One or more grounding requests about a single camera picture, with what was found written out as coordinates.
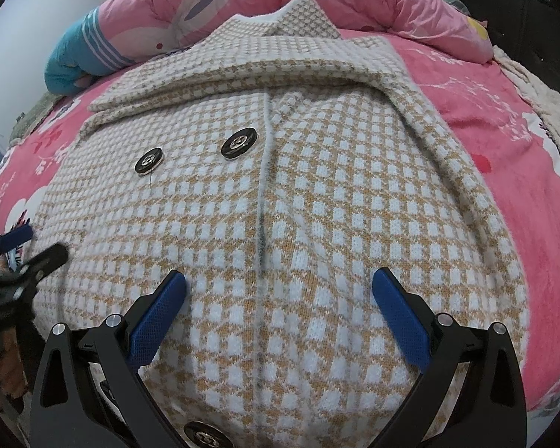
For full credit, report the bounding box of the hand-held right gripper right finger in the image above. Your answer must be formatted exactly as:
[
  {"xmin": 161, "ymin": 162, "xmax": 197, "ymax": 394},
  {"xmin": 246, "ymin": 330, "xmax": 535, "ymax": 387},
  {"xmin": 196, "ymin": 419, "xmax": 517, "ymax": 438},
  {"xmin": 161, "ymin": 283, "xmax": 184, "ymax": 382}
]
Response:
[{"xmin": 372, "ymin": 267, "xmax": 528, "ymax": 448}]

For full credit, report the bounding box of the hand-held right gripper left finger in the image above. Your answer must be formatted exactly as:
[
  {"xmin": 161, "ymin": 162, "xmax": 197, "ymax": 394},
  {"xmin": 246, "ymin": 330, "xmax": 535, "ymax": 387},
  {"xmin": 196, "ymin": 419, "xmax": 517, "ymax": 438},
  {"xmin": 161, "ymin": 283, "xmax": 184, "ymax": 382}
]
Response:
[{"xmin": 30, "ymin": 271, "xmax": 188, "ymax": 448}]

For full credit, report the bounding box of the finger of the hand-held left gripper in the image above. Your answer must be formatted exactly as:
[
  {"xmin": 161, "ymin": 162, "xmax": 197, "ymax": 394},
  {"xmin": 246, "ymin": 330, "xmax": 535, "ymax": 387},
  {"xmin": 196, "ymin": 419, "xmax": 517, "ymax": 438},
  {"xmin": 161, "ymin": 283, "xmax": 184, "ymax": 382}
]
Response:
[
  {"xmin": 0, "ymin": 224, "xmax": 34, "ymax": 262},
  {"xmin": 0, "ymin": 242, "xmax": 70, "ymax": 290}
]

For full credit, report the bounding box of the beige white houndstooth coat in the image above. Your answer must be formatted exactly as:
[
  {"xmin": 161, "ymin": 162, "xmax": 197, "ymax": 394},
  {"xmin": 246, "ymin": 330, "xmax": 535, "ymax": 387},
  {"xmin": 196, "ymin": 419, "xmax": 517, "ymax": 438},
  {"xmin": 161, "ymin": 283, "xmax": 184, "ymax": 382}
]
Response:
[{"xmin": 28, "ymin": 0, "xmax": 530, "ymax": 448}]

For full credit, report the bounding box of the person's left hand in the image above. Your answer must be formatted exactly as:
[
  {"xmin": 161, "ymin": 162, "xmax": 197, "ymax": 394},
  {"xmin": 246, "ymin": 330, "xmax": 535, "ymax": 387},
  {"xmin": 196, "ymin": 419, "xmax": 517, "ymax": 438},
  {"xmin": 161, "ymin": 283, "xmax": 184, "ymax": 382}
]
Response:
[{"xmin": 0, "ymin": 331, "xmax": 31, "ymax": 402}]

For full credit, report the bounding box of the grey green cloth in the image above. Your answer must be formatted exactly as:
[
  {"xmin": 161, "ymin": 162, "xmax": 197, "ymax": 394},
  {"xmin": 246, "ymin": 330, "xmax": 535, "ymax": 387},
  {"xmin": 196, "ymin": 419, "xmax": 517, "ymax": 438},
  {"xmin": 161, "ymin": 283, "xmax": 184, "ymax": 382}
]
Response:
[{"xmin": 9, "ymin": 93, "xmax": 57, "ymax": 143}]

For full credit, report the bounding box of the pink floral bed blanket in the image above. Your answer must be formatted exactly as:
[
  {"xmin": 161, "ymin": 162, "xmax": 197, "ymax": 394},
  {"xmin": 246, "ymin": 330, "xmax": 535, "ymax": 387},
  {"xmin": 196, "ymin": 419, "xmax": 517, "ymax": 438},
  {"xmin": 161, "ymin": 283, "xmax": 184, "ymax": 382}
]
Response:
[{"xmin": 0, "ymin": 28, "xmax": 560, "ymax": 425}]

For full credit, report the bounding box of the cream fleece blanket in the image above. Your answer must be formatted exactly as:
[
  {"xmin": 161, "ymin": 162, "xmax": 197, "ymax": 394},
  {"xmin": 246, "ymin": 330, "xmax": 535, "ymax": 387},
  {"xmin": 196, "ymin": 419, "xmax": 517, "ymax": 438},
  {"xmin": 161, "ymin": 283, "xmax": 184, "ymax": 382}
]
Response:
[{"xmin": 492, "ymin": 44, "xmax": 560, "ymax": 183}]

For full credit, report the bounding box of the pink printed quilt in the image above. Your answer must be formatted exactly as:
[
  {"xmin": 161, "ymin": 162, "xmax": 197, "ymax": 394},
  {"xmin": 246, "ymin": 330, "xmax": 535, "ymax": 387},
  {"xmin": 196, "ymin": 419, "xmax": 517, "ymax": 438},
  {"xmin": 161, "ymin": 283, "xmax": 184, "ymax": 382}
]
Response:
[{"xmin": 44, "ymin": 0, "xmax": 493, "ymax": 94}]

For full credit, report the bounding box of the black upholstered headboard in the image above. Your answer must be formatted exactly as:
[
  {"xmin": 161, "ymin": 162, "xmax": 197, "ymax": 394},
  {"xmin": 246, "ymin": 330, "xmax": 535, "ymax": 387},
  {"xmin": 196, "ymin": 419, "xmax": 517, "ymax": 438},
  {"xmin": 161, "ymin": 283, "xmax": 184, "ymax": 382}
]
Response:
[{"xmin": 441, "ymin": 0, "xmax": 560, "ymax": 108}]

